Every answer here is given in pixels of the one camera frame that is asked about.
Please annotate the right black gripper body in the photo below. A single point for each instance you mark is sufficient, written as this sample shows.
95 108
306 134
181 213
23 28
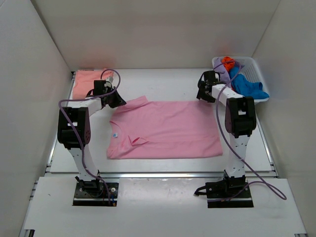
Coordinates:
202 95

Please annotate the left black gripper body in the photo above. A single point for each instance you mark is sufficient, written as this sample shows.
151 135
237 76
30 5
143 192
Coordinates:
110 90

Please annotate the pink t shirt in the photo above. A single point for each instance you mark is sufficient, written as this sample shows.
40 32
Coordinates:
144 129

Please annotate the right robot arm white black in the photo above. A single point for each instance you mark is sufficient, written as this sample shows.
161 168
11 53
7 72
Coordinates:
240 121

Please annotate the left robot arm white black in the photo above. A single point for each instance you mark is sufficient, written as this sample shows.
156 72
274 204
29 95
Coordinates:
74 131

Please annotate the lavender t shirt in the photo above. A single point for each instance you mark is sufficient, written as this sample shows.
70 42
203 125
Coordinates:
228 78

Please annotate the orange t shirt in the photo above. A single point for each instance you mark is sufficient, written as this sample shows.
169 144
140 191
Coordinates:
228 63

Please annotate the blue t shirt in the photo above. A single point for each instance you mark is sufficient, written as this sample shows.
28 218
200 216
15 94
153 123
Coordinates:
243 87

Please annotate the folded salmon t shirt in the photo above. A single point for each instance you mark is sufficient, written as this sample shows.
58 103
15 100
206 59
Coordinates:
84 82

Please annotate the white plastic laundry basket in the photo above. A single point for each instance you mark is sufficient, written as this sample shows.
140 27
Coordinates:
250 70

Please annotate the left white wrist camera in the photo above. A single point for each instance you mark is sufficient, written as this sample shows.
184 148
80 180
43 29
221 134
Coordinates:
109 81

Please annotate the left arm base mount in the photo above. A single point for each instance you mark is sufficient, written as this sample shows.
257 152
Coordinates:
95 193

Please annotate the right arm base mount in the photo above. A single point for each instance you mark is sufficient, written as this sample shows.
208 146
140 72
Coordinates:
229 192

